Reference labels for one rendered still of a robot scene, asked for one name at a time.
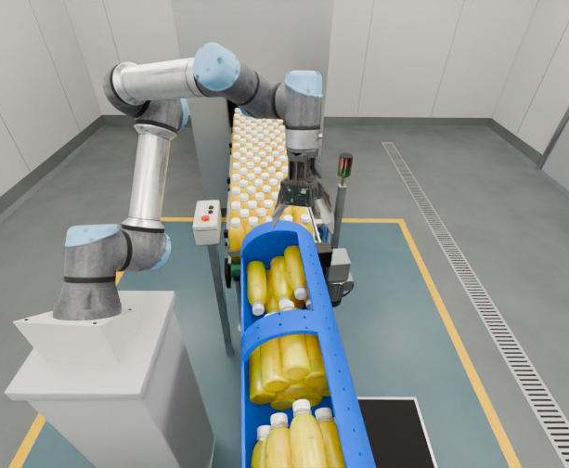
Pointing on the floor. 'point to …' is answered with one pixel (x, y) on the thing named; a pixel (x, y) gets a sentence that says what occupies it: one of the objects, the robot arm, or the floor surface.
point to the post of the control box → (220, 296)
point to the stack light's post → (338, 214)
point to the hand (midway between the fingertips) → (303, 229)
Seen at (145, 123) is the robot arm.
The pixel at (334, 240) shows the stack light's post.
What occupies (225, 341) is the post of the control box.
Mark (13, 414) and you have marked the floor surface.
